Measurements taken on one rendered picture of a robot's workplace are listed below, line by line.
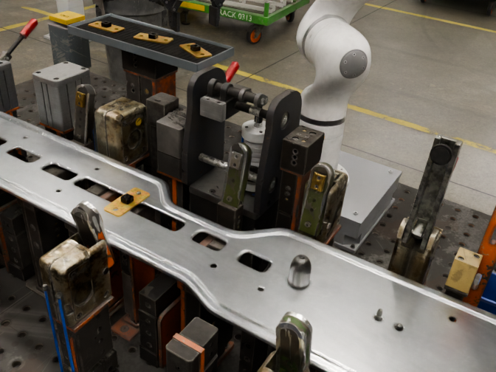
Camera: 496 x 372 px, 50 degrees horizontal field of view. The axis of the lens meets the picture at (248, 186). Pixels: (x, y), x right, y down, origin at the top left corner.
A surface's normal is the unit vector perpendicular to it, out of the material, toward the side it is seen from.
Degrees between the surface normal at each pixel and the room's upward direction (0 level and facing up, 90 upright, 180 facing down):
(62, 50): 90
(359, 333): 0
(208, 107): 90
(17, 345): 0
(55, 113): 90
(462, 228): 0
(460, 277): 90
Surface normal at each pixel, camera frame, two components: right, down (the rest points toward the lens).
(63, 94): 0.85, 0.33
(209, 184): 0.07, -0.83
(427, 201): -0.51, 0.31
